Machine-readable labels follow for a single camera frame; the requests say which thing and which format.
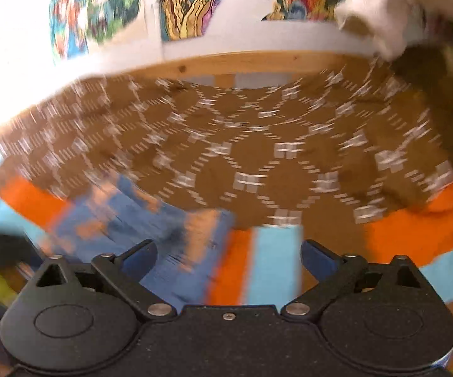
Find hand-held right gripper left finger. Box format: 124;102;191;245
29;239;178;321

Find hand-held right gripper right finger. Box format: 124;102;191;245
281;239;428;320

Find blue printed pants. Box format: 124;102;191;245
40;173;240;312

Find colour block bed sheet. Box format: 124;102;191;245
0;173;453;311

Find brown patterned blanket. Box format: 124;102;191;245
0;57;453;230

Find cream hanging garment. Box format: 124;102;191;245
333;0;453;60

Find wooden bed frame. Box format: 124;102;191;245
128;49;372;88

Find blue cartoon wall poster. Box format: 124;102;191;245
49;0;94;65

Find torn colourful swirl wall poster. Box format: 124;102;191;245
159;0;348;43

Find green cartoon wall poster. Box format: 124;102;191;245
87;0;145;44

